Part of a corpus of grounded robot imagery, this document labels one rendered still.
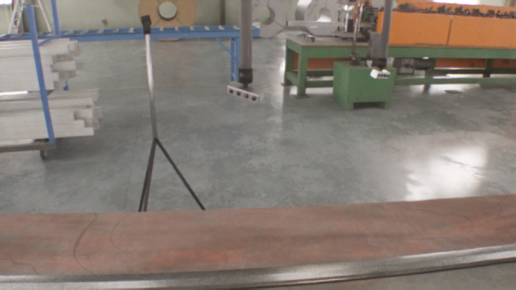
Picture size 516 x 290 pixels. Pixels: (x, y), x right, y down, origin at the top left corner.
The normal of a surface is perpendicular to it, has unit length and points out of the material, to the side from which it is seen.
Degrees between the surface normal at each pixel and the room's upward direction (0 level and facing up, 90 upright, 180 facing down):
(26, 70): 90
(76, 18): 90
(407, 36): 90
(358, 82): 92
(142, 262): 0
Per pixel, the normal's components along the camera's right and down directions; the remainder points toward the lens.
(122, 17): 0.22, 0.39
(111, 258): 0.02, -0.92
